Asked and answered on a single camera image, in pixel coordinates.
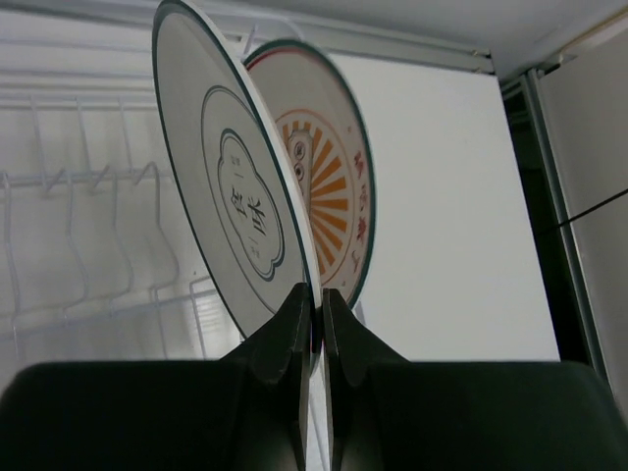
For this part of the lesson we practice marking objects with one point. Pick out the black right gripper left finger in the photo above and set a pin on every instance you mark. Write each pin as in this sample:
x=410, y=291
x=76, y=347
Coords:
x=206, y=402

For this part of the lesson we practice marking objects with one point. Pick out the white plate quatrefoil emblem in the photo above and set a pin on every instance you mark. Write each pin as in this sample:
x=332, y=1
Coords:
x=246, y=214

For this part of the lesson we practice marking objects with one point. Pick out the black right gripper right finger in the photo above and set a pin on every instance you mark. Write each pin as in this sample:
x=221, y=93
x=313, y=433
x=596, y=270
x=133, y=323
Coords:
x=389, y=413

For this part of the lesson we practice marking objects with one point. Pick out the white wire dish rack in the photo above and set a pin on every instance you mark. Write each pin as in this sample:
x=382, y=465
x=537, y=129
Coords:
x=98, y=260

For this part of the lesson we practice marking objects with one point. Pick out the orange sunburst plate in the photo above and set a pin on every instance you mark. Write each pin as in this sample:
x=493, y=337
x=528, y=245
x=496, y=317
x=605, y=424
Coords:
x=324, y=133

